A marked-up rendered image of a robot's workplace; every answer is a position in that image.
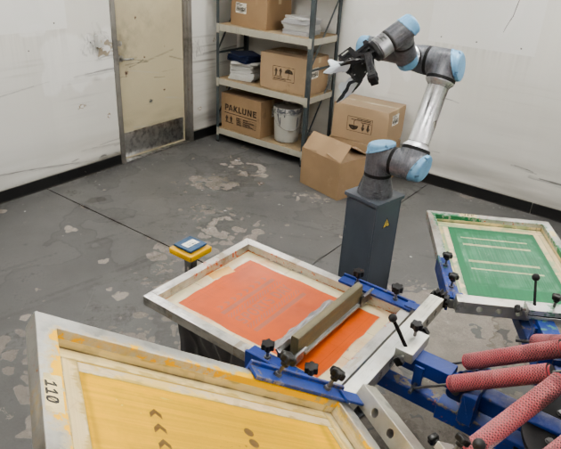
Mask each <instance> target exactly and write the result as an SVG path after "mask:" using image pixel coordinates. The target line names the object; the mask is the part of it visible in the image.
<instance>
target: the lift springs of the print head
mask: <svg viewBox="0 0 561 449"><path fill-rule="evenodd" d="M522 342H530V344H525V345H519V346H513V347H503V348H496V349H491V350H484V351H479V352H473V353H467V354H464V355H463V356H462V361H461V362H455V363H454V364H463V366H464V367H465V368H466V369H467V370H475V369H482V368H489V367H496V366H502V365H510V364H517V363H529V362H537V361H544V360H550V359H558V358H561V334H533V335H532V336H531V337H530V340H522ZM560 373H561V370H555V368H554V366H553V365H552V364H550V363H538V364H531V365H524V366H517V367H509V368H502V369H495V370H488V371H475V372H468V373H461V374H453V375H449V376H448V377H447V379H446V383H442V384H434V385H426V386H419V387H413V388H414V389H420V388H435V387H443V386H446V387H447V388H448V389H449V390H450V391H451V392H452V393H457V392H466V391H474V390H483V389H492V388H509V387H517V386H526V385H535V384H538V385H537V386H535V387H534V388H532V389H531V390H530V391H528V392H527V393H526V394H524V395H523V396H522V397H520V398H519V399H518V400H516V401H515V402H514V403H513V404H512V405H510V406H509V407H508V408H507V409H505V410H504V411H503V412H501V413H500V414H498V415H497V416H496V417H495V418H493V419H492V420H490V421H489V422H488V423H486V424H485V425H484V426H482V427H481V428H480V429H479V430H478V431H477V432H475V433H474V434H473V435H471V436H470V437H469V438H470V441H471V445H470V446H469V447H465V446H463V447H462V448H461V449H474V448H473V446H472V442H473V440H474V439H475V438H482V439H483V440H484V442H485V443H486V448H485V449H492V448H493V447H494V446H496V445H497V444H498V443H500V442H501V441H502V440H504V439H505V438H506V437H508V436H509V435H510V434H512V433H513V432H514V431H516V430H517V429H518V428H520V427H521V426H522V425H524V424H525V423H526V422H527V421H528V420H530V419H531V418H532V417H533V416H535V415H536V414H537V413H538V412H540V411H541V410H543V409H544V408H545V407H547V406H548V405H549V404H551V403H552V402H553V401H555V400H556V399H557V398H559V397H560V396H561V374H560ZM543 449H561V435H560V436H559V437H557V438H556V439H555V440H553V441H552V442H551V443H549V444H548V445H547V446H545V447H544V448H543Z"/></svg>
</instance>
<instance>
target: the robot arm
mask: <svg viewBox="0 0 561 449"><path fill-rule="evenodd" d="M419 31H420V26H419V23H418V21H417V20H416V19H415V17H413V16H412V15H411V14H405V15H403V16H402V17H401V18H400V19H397V21H395V22H394V23H393V24H391V25H390V26H389V27H387V28H386V29H384V30H383V31H382V32H381V33H379V34H378V35H377V36H375V37H372V36H370V35H368V36H365V35H362V36H360V37H359V38H358V40H357V42H356V47H355V50H354V49H353V48H352V47H351V46H350V47H348V48H347V49H346V50H344V51H343V52H342V53H341V54H343V53H344V52H346V51H348V52H347V53H345V54H344V55H343V56H342V55H341V54H340V55H338V56H337V57H338V58H339V61H334V60H328V63H329V65H330V67H329V68H327V69H326V70H324V71H323V74H329V75H331V74H333V73H338V72H340V71H342V72H345V73H346V74H347V75H348V74H349V75H350V76H351V77H350V78H349V79H347V81H346V82H341V83H340V84H339V86H338V88H339V90H340V92H341V95H340V96H339V97H338V99H337V101H336V103H339V102H341V101H343V100H344V99H345V98H346V97H347V96H349V95H350V94H352V93H353V92H354V91H355V90H356V89H357V88H358V87H359V85H360V84H361V83H362V80H363V78H364V77H365V76H366V74H367V73H368V74H367V79H368V81H369V83H370V85H371V86H375V85H378V81H379V79H378V73H377V71H376V66H375V62H374V60H377V61H387V62H391V63H395V64H396V66H397V67H398V69H400V70H402V71H409V70H411V71H414V72H416V73H419V74H422V75H426V81H427V88H426V91H425V93H424V96H423V98H422V101H421V104H420V106H419V111H418V113H417V116H416V118H415V121H414V124H413V127H412V130H411V133H410V136H409V139H408V141H406V142H405V143H403V144H402V148H399V147H396V142H395V141H392V140H375V141H372V142H370V143H369V144H368V147H367V151H366V159H365V166H364V173H363V176H362V180H361V181H360V183H359V185H358V189H357V192H358V193H359V194H360V195H361V196H362V197H364V198H367V199H370V200H388V199H390V198H392V197H393V192H394V189H393V186H392V180H391V176H396V177H400V178H402V179H405V180H407V181H412V182H416V183H417V182H420V181H422V180H423V179H424V178H425V177H426V176H427V174H428V172H429V170H430V168H431V166H432V162H433V159H432V157H431V156H430V152H431V151H430V150H429V148H428V146H429V144H430V141H431V138H432V135H433V133H434V131H435V126H436V123H437V121H438V119H439V116H440V113H441V110H442V107H443V104H444V101H445V98H446V95H447V94H448V91H449V89H451V88H453V87H454V85H455V82H460V81H461V79H462V78H463V76H464V73H465V68H466V58H465V54H464V53H463V52H462V51H459V50H454V49H449V48H443V47H438V46H432V45H415V41H414V36H416V35H417V34H418V33H419Z"/></svg>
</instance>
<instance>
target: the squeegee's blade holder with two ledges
mask: <svg viewBox="0 0 561 449"><path fill-rule="evenodd" d="M359 307H360V304H358V303H357V304H356V305H355V306H354V307H352V308H351V309H350V310H349V311H348V312H347V313H346V314H344V315H343V316H342V317H341V318H340V319H339V320H337V321H336V322H335V323H334V324H333V325H332V326H330V327H329V328H328V329H327V330H326V331H325V332H323V333H322V334H321V335H320V337H319V338H317V339H316V340H315V341H314V342H313V343H312V344H311V345H309V346H308V347H307V349H306V350H305V352H304V355H307V354H308V353H309V352H310V351H311V350H312V349H313V348H315V347H316V346H317V345H318V344H319V343H320V342H321V341H323V340H324V339H325V338H326V337H327V336H328V335H329V334H330V333H331V332H332V331H333V330H335V329H336V328H337V327H338V326H339V325H340V324H341V323H342V322H343V321H344V320H346V319H347V318H348V317H349V316H350V315H351V314H352V313H353V312H355V311H356V310H357V309H358V308H359Z"/></svg>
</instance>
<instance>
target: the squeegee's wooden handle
mask: <svg viewBox="0 0 561 449"><path fill-rule="evenodd" d="M362 288H363V286H362V284H360V283H358V282H357V283H356V284H354V285H353V286H352V287H351V288H350V289H348V290H347V291H346V292H344V293H343V294H342V295H341V296H340V297H338V298H337V299H336V300H334V301H333V302H332V303H331V304H330V305H328V306H327V307H326V308H325V309H323V310H322V311H321V312H320V313H318V314H317V315H316V316H315V317H314V318H313V319H312V320H311V321H309V322H308V323H307V324H306V325H304V326H303V327H302V328H301V329H300V330H298V331H297V332H296V333H294V334H293V335H292V336H291V341H290V352H291V353H292V354H293V355H294V354H295V353H296V352H298V351H299V350H300V349H301V348H302V347H308V346H309V345H311V344H312V343H313V342H314V341H315V340H316V339H317V338H319V337H320V335H321V334H322V333H323V332H325V331H326V330H327V329H328V328H329V327H330V326H332V325H333V324H334V323H335V322H336V321H337V320H339V319H340V318H341V317H342V316H343V315H344V314H346V313H347V312H348V311H349V310H350V309H351V308H352V307H354V306H355V305H356V304H357V303H358V304H359V303H360V299H361V296H362Z"/></svg>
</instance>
